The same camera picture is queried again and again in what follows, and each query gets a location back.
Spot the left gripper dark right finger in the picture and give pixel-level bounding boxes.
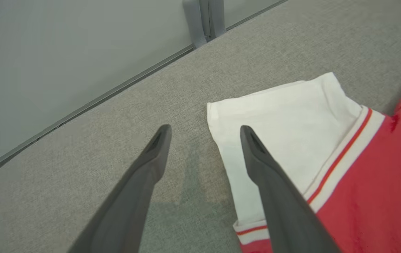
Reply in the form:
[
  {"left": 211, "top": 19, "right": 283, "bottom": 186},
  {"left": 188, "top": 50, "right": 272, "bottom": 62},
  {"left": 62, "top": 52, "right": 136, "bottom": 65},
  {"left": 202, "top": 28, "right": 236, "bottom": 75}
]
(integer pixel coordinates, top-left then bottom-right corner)
[{"left": 239, "top": 125, "right": 343, "bottom": 253}]

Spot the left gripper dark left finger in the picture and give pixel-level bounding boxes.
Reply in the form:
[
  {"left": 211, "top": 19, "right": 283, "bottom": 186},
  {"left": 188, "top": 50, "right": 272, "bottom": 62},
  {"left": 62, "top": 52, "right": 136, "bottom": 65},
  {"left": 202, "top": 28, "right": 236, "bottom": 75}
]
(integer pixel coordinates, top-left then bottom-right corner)
[{"left": 68, "top": 124, "right": 172, "bottom": 253}]

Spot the red garment with white stripes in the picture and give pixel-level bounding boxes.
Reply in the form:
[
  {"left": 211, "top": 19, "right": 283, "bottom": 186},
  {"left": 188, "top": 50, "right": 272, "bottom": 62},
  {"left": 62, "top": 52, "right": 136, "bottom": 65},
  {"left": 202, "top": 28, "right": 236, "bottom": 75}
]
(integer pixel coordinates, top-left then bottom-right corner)
[{"left": 206, "top": 72, "right": 401, "bottom": 253}]

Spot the grey metal edge rail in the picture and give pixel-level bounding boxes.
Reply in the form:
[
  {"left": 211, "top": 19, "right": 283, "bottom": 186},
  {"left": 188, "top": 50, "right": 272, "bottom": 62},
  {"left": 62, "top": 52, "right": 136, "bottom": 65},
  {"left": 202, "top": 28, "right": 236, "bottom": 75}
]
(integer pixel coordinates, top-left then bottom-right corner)
[{"left": 0, "top": 0, "right": 289, "bottom": 187}]

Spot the grey double metal post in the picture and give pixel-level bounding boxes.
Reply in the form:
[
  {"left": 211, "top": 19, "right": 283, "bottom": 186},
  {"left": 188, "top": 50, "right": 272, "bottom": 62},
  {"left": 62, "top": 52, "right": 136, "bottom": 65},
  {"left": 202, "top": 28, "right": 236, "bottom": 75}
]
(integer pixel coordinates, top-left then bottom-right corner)
[{"left": 182, "top": 0, "right": 226, "bottom": 48}]

